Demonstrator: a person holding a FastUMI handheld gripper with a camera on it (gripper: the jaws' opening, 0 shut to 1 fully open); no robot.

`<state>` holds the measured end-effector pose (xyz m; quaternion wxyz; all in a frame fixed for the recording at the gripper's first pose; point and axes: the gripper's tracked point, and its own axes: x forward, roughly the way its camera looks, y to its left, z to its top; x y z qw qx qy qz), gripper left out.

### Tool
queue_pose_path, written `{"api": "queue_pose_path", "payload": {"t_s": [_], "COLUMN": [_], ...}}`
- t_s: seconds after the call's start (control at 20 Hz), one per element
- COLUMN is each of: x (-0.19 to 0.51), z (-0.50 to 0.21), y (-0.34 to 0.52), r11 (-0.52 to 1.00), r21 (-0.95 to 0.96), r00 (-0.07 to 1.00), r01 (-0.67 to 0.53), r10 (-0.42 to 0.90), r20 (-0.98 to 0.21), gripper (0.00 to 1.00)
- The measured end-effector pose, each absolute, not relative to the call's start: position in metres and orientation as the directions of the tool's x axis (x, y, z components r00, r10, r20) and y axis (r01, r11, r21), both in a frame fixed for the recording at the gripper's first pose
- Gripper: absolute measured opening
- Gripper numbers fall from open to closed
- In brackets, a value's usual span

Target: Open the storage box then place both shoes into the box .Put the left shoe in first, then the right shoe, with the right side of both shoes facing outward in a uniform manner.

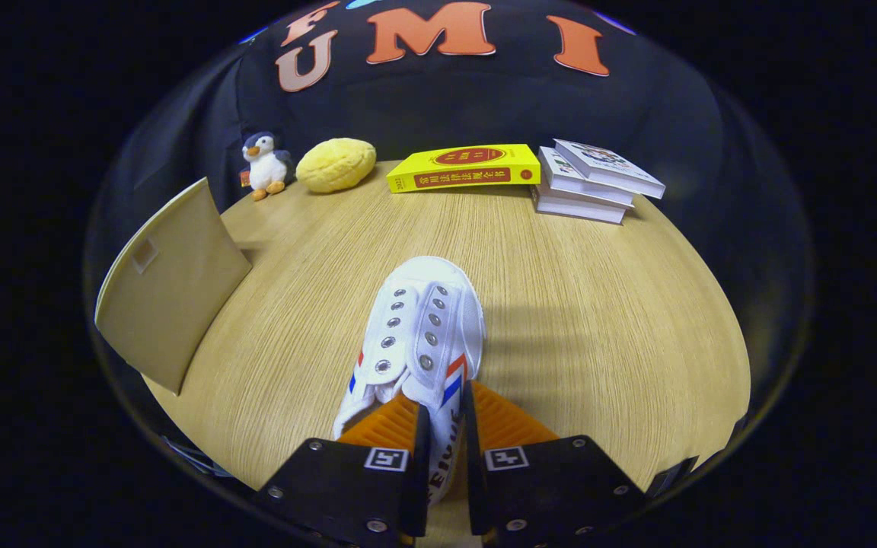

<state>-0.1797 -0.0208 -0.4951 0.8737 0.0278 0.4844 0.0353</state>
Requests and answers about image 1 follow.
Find yellow round plush toy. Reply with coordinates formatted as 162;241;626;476
295;137;378;194

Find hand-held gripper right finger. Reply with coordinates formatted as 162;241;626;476
463;381;646;548

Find beige fabric storage box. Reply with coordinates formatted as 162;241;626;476
94;177;254;395

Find yellow book with red circle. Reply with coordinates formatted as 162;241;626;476
386;144;542;194

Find white book with illustrated cover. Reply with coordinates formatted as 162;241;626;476
553;139;667;200

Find penguin plush toy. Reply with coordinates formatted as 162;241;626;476
239;131;295;202

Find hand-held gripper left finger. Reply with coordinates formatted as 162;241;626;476
256;394;432;548

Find white canvas shoe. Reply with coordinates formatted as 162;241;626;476
332;255;486;507

